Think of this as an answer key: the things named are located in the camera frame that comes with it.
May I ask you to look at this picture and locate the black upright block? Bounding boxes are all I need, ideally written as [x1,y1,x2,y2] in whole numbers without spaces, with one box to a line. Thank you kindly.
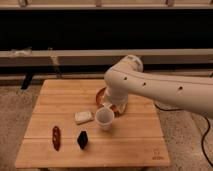
[77,131,88,150]

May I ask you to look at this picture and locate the dark red elongated object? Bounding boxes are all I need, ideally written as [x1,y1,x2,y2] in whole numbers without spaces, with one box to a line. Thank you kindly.
[52,126,61,151]

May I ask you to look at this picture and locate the translucent plastic cup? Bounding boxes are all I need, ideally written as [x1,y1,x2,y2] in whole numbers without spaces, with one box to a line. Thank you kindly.
[95,107,114,131]

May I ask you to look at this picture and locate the orange round plate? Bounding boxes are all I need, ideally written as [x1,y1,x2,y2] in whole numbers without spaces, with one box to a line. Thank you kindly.
[96,88,117,113]

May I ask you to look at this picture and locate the black cable on floor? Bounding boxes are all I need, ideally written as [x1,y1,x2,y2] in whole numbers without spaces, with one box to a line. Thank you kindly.
[153,102,213,168]

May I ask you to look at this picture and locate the wooden table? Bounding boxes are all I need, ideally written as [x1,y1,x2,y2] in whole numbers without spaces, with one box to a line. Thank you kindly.
[15,79,170,168]

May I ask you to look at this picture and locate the long wooden beam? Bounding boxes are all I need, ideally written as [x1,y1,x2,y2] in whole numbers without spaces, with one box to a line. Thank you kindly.
[0,49,213,67]

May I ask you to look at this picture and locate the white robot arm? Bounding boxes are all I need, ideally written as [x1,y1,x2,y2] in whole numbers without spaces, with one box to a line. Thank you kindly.
[104,55,213,119]

